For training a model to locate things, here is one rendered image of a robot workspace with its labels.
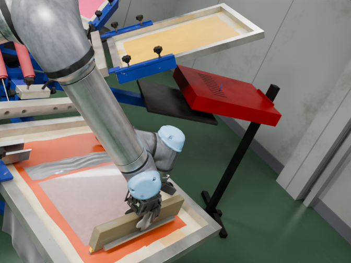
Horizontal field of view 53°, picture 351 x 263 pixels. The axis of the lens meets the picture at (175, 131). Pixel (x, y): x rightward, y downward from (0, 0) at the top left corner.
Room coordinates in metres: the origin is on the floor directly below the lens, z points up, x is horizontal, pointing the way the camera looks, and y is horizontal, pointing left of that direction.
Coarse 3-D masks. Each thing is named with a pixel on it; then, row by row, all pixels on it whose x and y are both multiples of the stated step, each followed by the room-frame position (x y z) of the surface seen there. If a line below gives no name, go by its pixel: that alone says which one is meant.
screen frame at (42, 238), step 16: (0, 128) 1.05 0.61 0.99; (16, 128) 1.09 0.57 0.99; (32, 128) 1.14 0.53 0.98; (48, 128) 1.20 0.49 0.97; (64, 128) 1.27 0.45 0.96; (0, 192) 0.80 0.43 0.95; (16, 192) 0.79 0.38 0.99; (176, 192) 1.10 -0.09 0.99; (16, 208) 0.74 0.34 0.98; (32, 208) 0.76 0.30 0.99; (192, 208) 1.05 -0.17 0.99; (32, 224) 0.70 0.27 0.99; (208, 224) 1.00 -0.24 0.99; (32, 240) 0.68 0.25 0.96; (48, 240) 0.67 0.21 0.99; (192, 240) 0.89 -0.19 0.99; (48, 256) 0.63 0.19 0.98; (64, 256) 0.64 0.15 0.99; (160, 256) 0.77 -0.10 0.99; (176, 256) 0.81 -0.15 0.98
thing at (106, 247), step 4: (172, 216) 0.96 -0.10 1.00; (164, 220) 0.92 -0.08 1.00; (168, 220) 0.93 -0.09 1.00; (172, 220) 0.95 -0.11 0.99; (152, 224) 0.88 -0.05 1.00; (156, 224) 0.89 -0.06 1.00; (160, 224) 0.90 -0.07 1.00; (148, 228) 0.86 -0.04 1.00; (152, 228) 0.86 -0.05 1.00; (136, 232) 0.82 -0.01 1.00; (140, 232) 0.83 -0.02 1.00; (144, 232) 0.84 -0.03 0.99; (124, 236) 0.78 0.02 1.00; (128, 236) 0.79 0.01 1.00; (132, 236) 0.80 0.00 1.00; (136, 236) 0.81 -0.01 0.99; (116, 240) 0.76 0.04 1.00; (120, 240) 0.76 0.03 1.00; (124, 240) 0.77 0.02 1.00; (128, 240) 0.78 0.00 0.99; (108, 244) 0.73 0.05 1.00; (112, 244) 0.74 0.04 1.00; (116, 244) 0.75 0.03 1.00; (104, 248) 0.72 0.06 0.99; (108, 248) 0.72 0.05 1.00
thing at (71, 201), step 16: (32, 144) 1.08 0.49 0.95; (48, 144) 1.12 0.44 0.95; (32, 160) 1.00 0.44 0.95; (48, 160) 1.03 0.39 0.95; (48, 176) 0.95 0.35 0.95; (64, 176) 0.98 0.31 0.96; (80, 176) 1.02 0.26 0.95; (48, 192) 0.88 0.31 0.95; (64, 192) 0.91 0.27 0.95; (80, 192) 0.94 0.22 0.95; (96, 192) 0.97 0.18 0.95; (48, 208) 0.81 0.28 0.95; (64, 208) 0.84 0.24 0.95; (80, 208) 0.87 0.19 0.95; (96, 208) 0.90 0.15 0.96; (112, 208) 0.93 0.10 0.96; (64, 224) 0.78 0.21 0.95; (80, 224) 0.80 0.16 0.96; (96, 224) 0.83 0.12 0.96; (80, 240) 0.75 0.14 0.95; (80, 256) 0.69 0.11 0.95; (96, 256) 0.71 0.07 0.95; (112, 256) 0.74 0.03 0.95
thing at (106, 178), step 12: (60, 144) 1.15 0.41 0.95; (72, 144) 1.18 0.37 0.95; (84, 144) 1.22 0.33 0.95; (96, 144) 1.25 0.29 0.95; (72, 156) 1.11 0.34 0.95; (84, 168) 1.07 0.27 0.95; (96, 168) 1.10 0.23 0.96; (108, 168) 1.13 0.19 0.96; (96, 180) 1.03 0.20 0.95; (108, 180) 1.06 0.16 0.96; (120, 180) 1.09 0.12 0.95; (108, 192) 0.99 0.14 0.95; (120, 192) 1.02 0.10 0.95; (120, 204) 0.96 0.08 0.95; (120, 216) 0.90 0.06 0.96; (156, 228) 0.92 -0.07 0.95; (168, 228) 0.94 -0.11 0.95; (180, 228) 0.96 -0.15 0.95; (144, 240) 0.85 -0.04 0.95; (156, 240) 0.87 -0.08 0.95
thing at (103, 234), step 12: (168, 204) 0.93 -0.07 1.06; (180, 204) 0.98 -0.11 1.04; (132, 216) 0.81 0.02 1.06; (168, 216) 0.94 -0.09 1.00; (96, 228) 0.71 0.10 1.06; (108, 228) 0.73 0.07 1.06; (120, 228) 0.76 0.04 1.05; (132, 228) 0.80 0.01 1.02; (96, 240) 0.70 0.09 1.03; (108, 240) 0.73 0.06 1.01
